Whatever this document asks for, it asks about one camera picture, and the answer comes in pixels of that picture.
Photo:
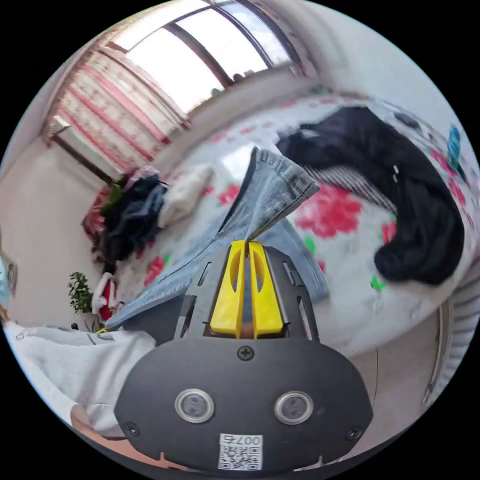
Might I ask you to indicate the pink patterned curtain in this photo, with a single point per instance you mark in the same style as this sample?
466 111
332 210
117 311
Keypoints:
112 108

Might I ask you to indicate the green potted plant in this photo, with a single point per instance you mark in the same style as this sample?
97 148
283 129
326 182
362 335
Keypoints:
79 292

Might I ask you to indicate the black garment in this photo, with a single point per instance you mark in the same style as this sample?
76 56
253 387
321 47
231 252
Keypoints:
405 195

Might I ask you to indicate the person's body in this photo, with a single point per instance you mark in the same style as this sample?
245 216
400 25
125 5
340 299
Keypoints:
67 363

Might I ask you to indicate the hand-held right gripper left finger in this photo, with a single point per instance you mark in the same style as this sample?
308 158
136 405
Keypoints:
227 300

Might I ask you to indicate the pile of clothes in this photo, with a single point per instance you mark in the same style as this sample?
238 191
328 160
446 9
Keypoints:
131 217

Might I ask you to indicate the person's right forearm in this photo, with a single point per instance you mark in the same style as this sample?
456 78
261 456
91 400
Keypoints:
123 450

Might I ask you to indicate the blue jeans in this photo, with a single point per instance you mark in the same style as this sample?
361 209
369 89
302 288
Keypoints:
270 187

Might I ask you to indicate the white folded cloth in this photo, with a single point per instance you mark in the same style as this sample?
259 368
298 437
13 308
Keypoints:
183 198

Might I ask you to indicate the window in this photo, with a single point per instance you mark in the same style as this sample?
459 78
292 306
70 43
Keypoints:
187 63

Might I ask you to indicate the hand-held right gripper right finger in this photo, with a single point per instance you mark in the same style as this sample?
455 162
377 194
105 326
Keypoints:
266 303

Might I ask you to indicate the bed with floral sheet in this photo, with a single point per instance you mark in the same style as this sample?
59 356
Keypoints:
337 318

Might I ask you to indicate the striped garment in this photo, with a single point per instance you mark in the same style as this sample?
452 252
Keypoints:
348 182

